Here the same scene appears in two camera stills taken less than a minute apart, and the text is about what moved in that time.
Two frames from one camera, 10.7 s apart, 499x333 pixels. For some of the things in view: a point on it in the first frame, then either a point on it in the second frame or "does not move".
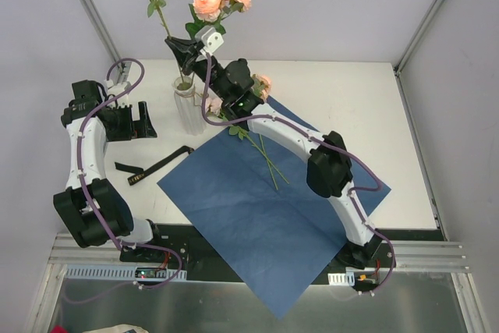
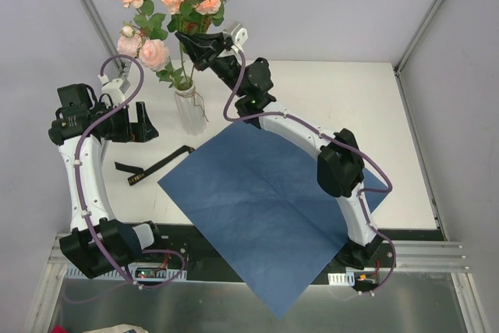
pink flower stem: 207,6 -> 144,39
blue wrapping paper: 249,193 does not move
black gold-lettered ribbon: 138,173 does not move
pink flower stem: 261,85 -> 194,0
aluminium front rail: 409,256 does not move
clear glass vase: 189,105 does not move
